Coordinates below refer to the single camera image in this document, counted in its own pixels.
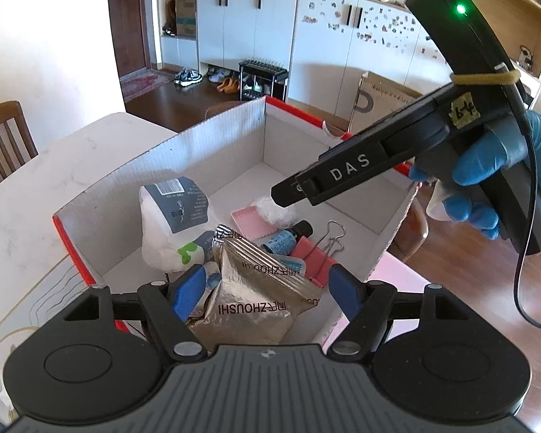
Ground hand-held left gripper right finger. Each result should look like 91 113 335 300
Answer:
327 264 470 364

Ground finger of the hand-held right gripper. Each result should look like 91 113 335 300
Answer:
271 165 327 207

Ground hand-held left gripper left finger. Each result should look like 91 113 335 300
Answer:
63 264 207 362

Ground red and white cardboard box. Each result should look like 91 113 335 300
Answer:
52 96 429 346

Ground small dark bottle blue label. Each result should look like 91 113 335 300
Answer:
260 220 315 254

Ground pink packet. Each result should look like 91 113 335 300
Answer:
231 206 276 238

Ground blue white sachet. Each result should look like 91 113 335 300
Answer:
277 256 308 277

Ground silver foil snack bag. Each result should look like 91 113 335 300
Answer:
187 226 322 344

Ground white tissue pack grey label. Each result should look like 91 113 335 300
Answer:
139 176 217 274

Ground white marble desktop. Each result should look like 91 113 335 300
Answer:
0 112 181 433

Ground person's right hand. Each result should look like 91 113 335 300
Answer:
408 109 541 241

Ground large cardboard box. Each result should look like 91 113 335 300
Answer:
349 71 427 134

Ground pink binder clip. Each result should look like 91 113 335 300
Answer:
291 220 346 288

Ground wooden chair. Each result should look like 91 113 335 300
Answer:
388 198 430 263
0 100 39 197

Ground white cabinet with stickers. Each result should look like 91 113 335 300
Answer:
291 0 452 122

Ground black shoe rack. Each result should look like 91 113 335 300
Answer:
239 60 290 102

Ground dark sneakers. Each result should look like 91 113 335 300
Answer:
174 67 203 86

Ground patterned rug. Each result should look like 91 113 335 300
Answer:
119 70 174 102

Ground small cardboard box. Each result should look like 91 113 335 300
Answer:
176 0 197 37

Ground brown boots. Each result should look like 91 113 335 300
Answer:
162 0 177 38

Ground brown door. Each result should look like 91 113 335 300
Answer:
107 0 151 70

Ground wooden wall shelf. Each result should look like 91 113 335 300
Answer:
370 0 541 100

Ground pale cabinet black handles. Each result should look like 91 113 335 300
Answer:
196 0 298 100

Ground black cable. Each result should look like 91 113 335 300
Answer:
513 67 541 331

